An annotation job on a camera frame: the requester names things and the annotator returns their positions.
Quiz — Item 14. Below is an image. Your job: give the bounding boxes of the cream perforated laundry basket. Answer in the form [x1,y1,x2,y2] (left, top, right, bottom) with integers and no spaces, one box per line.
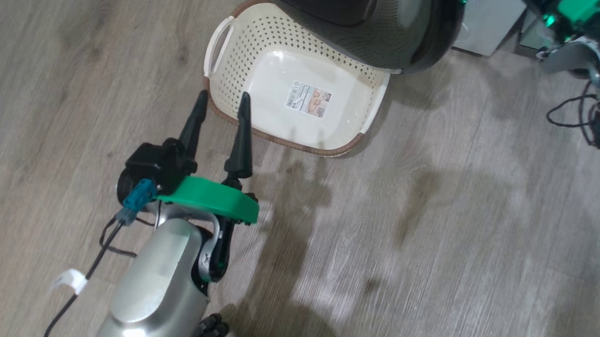
[201,0,394,160]

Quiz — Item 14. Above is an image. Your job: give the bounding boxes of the dark round washing machine door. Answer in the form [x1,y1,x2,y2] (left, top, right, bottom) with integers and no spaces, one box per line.
[256,0,466,77]

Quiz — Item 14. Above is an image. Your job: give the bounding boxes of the thin black cable loop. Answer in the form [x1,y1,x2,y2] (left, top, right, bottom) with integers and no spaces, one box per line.
[99,215,155,259]

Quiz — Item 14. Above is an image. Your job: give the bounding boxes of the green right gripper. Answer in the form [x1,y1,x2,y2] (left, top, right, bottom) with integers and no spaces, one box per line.
[557,0,600,25]

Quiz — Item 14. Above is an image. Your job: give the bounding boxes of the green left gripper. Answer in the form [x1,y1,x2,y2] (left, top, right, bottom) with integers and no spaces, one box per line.
[155,88,263,225]

